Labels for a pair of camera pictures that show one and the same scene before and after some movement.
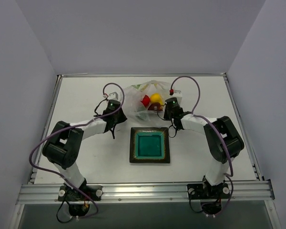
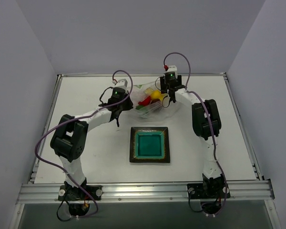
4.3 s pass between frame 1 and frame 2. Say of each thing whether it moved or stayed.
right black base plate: stayed
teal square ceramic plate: stayed
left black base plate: stayed
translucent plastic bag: moved
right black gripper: moved
